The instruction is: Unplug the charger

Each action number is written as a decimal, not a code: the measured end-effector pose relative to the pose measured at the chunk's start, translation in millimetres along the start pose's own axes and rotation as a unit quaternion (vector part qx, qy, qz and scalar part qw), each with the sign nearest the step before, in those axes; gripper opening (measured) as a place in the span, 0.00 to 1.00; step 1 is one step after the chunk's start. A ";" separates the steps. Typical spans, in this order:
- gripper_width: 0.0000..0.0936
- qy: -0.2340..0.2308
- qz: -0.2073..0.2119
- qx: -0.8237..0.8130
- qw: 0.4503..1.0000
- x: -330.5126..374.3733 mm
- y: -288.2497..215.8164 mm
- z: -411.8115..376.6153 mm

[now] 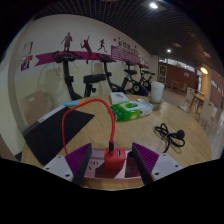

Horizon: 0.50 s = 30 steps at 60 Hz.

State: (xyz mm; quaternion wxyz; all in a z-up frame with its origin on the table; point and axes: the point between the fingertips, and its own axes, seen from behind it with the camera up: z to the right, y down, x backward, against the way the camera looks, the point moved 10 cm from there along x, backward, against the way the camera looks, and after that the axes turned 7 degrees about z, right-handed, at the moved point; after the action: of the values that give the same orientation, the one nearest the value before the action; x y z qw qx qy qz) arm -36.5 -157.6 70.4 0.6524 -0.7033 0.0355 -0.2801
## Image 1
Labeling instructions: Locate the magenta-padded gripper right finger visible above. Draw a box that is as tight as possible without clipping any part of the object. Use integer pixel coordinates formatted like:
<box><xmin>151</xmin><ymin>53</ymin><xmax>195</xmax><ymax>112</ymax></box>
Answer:
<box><xmin>131</xmin><ymin>142</ymin><xmax>184</xmax><ymax>186</ymax></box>

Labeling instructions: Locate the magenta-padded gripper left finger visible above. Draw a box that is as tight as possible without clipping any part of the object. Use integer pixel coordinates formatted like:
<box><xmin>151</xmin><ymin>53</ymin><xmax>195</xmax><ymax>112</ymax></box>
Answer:
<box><xmin>42</xmin><ymin>142</ymin><xmax>93</xmax><ymax>186</ymax></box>

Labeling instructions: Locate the red charger block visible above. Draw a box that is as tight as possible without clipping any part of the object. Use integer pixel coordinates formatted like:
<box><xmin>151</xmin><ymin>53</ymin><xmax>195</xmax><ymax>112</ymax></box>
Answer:
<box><xmin>103</xmin><ymin>147</ymin><xmax>127</xmax><ymax>171</ymax></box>

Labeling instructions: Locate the black mouse pad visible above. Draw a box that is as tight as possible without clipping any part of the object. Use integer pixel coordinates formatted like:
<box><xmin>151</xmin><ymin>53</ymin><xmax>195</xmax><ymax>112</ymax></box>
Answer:
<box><xmin>22</xmin><ymin>107</ymin><xmax>96</xmax><ymax>167</ymax></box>

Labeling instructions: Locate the grey slim flat book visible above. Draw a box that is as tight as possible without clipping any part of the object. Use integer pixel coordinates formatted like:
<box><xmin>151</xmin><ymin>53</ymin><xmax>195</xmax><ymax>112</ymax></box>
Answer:
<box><xmin>22</xmin><ymin>104</ymin><xmax>68</xmax><ymax>136</ymax></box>

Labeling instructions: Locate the brown round coaster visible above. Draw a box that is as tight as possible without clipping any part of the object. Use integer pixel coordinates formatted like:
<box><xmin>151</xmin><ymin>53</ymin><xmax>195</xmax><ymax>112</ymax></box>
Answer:
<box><xmin>148</xmin><ymin>99</ymin><xmax>163</xmax><ymax>111</ymax></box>

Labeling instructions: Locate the blue and orange marker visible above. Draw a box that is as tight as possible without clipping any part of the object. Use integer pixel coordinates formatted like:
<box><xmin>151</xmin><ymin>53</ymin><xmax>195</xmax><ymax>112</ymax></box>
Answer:
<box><xmin>63</xmin><ymin>98</ymin><xmax>87</xmax><ymax>107</ymax></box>

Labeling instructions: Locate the green wet wipes pack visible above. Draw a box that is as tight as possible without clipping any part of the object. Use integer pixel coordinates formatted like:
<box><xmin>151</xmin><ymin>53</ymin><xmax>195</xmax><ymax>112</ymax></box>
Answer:
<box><xmin>110</xmin><ymin>99</ymin><xmax>155</xmax><ymax>122</ymax></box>

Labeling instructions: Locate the group of wooden tables and chairs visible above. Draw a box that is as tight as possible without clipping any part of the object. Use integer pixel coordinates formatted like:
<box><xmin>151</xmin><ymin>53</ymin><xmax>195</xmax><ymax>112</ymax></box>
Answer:
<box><xmin>169</xmin><ymin>78</ymin><xmax>224</xmax><ymax>134</ymax></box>

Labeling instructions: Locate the white paper cup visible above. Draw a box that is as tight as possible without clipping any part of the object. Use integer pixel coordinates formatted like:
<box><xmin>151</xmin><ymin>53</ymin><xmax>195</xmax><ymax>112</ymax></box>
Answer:
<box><xmin>149</xmin><ymin>81</ymin><xmax>165</xmax><ymax>103</ymax></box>

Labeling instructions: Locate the small white box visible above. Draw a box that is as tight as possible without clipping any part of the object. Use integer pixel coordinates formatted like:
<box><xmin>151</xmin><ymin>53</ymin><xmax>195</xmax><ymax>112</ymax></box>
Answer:
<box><xmin>109</xmin><ymin>91</ymin><xmax>130</xmax><ymax>105</ymax></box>

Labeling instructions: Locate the row of black exercise bikes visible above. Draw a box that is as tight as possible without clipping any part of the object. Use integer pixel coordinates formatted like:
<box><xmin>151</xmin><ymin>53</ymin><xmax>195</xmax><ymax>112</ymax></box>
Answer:
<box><xmin>51</xmin><ymin>50</ymin><xmax>157</xmax><ymax>101</ymax></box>

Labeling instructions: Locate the group of ceiling lights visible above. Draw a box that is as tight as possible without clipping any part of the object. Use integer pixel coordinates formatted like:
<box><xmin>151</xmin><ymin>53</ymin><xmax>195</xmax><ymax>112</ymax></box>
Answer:
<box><xmin>148</xmin><ymin>1</ymin><xmax>174</xmax><ymax>54</ymax></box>

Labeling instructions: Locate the black power cord with plug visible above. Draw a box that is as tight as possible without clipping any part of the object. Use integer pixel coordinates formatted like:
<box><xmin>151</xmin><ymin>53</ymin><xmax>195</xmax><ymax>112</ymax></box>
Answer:
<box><xmin>153</xmin><ymin>123</ymin><xmax>186</xmax><ymax>150</ymax></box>

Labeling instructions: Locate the beige chair with handle slot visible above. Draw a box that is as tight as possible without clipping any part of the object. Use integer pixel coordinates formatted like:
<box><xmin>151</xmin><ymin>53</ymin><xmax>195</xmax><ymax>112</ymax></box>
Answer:
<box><xmin>20</xmin><ymin>89</ymin><xmax>54</xmax><ymax>126</ymax></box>
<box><xmin>0</xmin><ymin>133</ymin><xmax>22</xmax><ymax>163</ymax></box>

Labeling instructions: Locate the red charging cable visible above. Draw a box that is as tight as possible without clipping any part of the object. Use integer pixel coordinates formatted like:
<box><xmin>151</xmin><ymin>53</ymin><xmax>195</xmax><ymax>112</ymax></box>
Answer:
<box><xmin>61</xmin><ymin>98</ymin><xmax>117</xmax><ymax>157</ymax></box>

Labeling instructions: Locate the group of small wall posters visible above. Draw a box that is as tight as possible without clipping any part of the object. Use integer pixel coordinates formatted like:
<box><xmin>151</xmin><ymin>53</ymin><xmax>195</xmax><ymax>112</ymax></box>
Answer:
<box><xmin>20</xmin><ymin>41</ymin><xmax>34</xmax><ymax>72</ymax></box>

